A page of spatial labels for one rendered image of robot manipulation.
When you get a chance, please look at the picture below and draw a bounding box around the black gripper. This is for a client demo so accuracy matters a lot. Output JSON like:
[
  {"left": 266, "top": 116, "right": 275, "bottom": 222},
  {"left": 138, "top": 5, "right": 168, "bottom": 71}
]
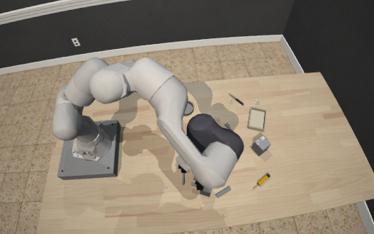
[{"left": 195, "top": 180, "right": 203, "bottom": 190}]

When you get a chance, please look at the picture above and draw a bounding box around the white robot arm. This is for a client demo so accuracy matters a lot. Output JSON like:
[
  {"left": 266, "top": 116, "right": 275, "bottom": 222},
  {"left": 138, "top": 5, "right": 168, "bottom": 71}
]
[{"left": 52, "top": 57, "right": 244, "bottom": 189}]

